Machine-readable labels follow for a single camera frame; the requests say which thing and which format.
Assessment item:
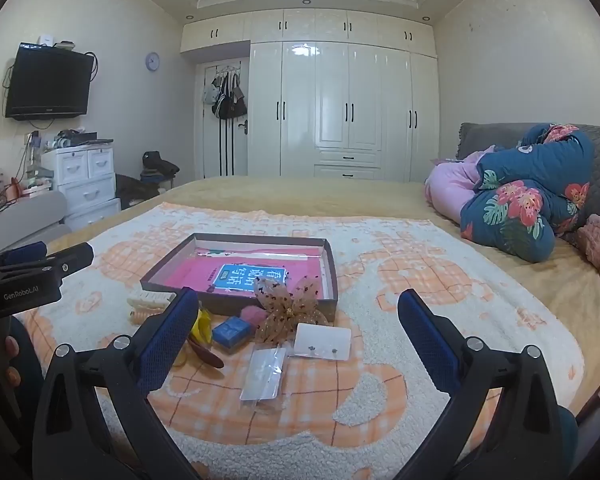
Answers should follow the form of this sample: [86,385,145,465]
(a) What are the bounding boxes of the blue floral quilt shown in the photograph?
[460,123,597,264]

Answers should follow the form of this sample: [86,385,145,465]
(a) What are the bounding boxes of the white drawer cabinet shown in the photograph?
[40,143,122,231]

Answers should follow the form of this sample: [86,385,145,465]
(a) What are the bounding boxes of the hanging bags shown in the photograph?
[203,72,249,121]

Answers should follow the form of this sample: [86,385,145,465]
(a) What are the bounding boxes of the bed with yellow sheet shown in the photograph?
[45,176,600,413]

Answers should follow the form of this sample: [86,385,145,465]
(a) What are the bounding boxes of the peach patterned blanket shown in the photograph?
[17,202,587,480]

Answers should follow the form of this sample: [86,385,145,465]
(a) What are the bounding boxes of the black television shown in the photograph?
[4,43,95,120]

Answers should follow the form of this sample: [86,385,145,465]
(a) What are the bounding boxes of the clear plastic bag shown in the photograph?
[239,347,287,402]

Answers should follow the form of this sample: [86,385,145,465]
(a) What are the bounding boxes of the dark bag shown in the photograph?
[115,173,159,209]

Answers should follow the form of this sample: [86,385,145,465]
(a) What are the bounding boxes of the white wardrobe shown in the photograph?
[180,8,440,184]

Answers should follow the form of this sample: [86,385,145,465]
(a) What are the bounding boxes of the pink quilt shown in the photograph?
[424,145,497,222]

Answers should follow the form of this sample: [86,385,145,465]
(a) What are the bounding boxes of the brown hair claw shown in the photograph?
[186,337,225,369]

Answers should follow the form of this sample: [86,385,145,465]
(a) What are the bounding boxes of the beige hair claw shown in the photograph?
[126,287,177,324]

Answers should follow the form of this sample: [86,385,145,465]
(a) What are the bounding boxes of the white earring card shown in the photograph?
[293,322,352,361]

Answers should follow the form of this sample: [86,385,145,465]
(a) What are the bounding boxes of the beige lace bow hair clip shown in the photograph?
[253,272,329,347]

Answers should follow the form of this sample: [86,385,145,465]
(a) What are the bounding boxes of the black clothes pile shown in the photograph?
[139,150,181,182]

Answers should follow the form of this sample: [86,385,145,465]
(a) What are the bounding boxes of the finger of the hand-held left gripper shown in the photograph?
[0,241,48,273]
[30,242,95,281]

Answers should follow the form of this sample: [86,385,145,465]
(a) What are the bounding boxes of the yellow hoops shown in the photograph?
[189,308,215,347]

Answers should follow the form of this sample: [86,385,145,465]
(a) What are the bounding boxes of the brown cardboard box tray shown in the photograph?
[140,233,339,322]

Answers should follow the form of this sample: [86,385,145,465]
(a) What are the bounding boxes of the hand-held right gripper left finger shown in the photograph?
[32,287,201,480]

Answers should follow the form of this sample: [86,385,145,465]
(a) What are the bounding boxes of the white door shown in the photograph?
[195,59,251,180]

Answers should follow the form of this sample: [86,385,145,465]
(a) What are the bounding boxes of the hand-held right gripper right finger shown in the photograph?
[397,289,563,480]

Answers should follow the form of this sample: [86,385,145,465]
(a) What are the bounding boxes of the person's left hand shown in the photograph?
[4,335,23,387]

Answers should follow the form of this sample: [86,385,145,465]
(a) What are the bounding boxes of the small blue box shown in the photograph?
[212,316,253,349]

